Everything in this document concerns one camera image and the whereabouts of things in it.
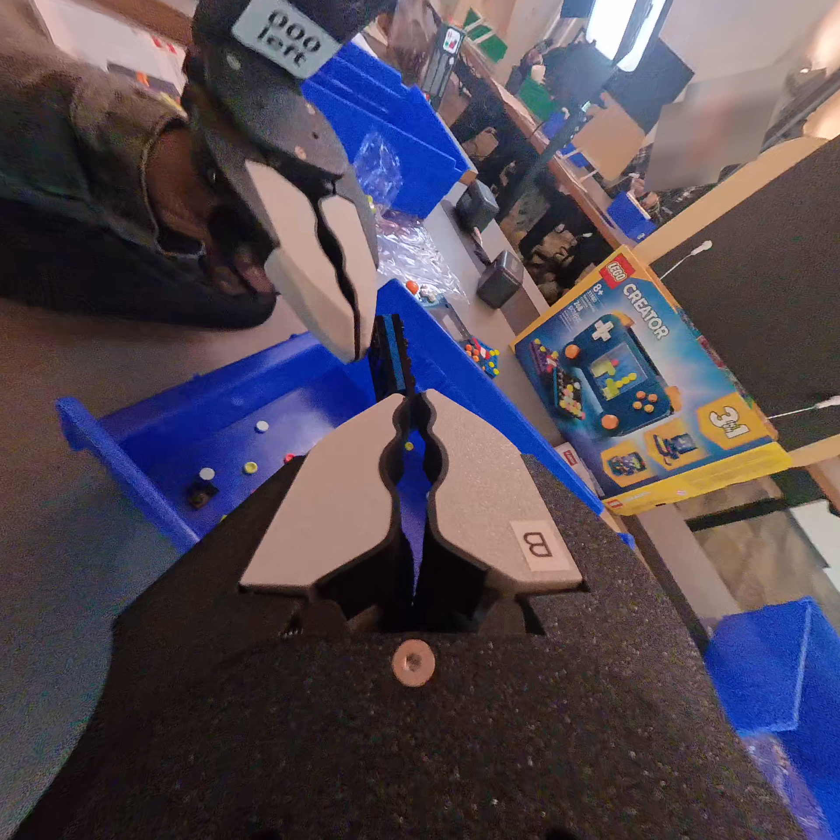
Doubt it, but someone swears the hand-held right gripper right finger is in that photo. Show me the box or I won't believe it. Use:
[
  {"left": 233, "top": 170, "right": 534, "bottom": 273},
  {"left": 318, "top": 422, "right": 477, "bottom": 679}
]
[{"left": 420, "top": 388, "right": 584, "bottom": 595}]

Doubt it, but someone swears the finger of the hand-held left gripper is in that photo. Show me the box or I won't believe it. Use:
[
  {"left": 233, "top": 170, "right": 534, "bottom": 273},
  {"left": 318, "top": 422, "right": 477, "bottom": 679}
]
[
  {"left": 318, "top": 193, "right": 382, "bottom": 360},
  {"left": 243, "top": 161, "right": 361, "bottom": 363}
]

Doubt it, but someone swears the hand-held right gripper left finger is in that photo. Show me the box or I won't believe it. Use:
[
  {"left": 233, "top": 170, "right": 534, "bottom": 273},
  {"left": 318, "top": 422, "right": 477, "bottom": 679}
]
[{"left": 239, "top": 392, "right": 408, "bottom": 599}]

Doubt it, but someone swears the black and blue brick plate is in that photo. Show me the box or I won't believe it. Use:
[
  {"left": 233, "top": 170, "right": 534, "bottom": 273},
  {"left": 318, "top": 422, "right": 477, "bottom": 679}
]
[{"left": 369, "top": 314, "right": 418, "bottom": 403}]

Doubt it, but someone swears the blue plastic bin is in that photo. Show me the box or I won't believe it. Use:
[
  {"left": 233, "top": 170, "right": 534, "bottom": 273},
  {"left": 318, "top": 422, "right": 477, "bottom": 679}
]
[
  {"left": 302, "top": 39, "right": 477, "bottom": 219},
  {"left": 705, "top": 597, "right": 840, "bottom": 840},
  {"left": 56, "top": 279, "right": 605, "bottom": 552},
  {"left": 607, "top": 190, "right": 658, "bottom": 241}
]

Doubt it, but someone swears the person's left forearm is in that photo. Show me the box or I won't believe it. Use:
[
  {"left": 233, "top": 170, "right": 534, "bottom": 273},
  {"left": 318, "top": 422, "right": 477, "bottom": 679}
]
[{"left": 0, "top": 49, "right": 277, "bottom": 329}]

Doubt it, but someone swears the person's left hand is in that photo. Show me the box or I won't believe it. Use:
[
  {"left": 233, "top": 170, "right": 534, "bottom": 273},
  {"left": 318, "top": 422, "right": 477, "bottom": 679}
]
[{"left": 147, "top": 123, "right": 280, "bottom": 299}]

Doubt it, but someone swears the clear plastic bag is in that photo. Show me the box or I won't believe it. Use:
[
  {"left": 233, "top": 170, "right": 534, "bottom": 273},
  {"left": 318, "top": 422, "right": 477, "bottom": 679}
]
[
  {"left": 377, "top": 210, "right": 471, "bottom": 304},
  {"left": 354, "top": 128, "right": 403, "bottom": 212}
]

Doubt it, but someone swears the group of small round studs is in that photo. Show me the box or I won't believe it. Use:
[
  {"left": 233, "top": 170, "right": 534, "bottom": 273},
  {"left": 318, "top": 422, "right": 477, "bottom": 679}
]
[{"left": 197, "top": 420, "right": 416, "bottom": 487}]

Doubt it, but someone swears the white instruction booklet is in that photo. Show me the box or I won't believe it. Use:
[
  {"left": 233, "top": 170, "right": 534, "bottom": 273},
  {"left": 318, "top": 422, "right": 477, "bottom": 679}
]
[{"left": 554, "top": 443, "right": 606, "bottom": 500}]

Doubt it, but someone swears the blue brick game console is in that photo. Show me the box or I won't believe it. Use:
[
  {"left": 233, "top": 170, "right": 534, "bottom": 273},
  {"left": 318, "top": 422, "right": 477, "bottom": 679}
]
[{"left": 406, "top": 279, "right": 473, "bottom": 345}]

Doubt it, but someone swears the dark grey cube device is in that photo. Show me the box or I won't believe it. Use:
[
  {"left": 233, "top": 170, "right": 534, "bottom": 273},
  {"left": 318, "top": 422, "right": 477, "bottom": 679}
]
[
  {"left": 456, "top": 180, "right": 500, "bottom": 231},
  {"left": 477, "top": 249, "right": 526, "bottom": 309}
]

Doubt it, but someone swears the small colourful brick assembly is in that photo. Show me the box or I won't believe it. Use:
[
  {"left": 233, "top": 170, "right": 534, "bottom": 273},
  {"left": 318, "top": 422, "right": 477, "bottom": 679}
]
[{"left": 462, "top": 338, "right": 501, "bottom": 379}]

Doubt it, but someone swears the blue yellow toy box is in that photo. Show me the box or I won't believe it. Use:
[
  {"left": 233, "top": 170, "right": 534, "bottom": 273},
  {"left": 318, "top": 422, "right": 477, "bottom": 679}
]
[{"left": 511, "top": 246, "right": 792, "bottom": 517}]

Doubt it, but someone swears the black device on stand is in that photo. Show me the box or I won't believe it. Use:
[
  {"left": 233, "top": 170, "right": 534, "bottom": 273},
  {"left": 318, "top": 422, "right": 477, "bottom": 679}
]
[{"left": 420, "top": 26, "right": 467, "bottom": 99}]

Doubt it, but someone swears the green baseplate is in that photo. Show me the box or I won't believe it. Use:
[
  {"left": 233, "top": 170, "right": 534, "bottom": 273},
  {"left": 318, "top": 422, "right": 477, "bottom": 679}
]
[{"left": 462, "top": 8, "right": 510, "bottom": 64}]

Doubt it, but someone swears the black divider panel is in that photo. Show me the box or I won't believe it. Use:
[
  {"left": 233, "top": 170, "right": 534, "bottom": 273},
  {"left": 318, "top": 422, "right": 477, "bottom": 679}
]
[{"left": 646, "top": 134, "right": 840, "bottom": 454}]

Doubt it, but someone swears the white cable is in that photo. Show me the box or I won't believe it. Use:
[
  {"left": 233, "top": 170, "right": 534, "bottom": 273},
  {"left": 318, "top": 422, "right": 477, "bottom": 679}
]
[
  {"left": 768, "top": 395, "right": 840, "bottom": 421},
  {"left": 659, "top": 240, "right": 714, "bottom": 280}
]

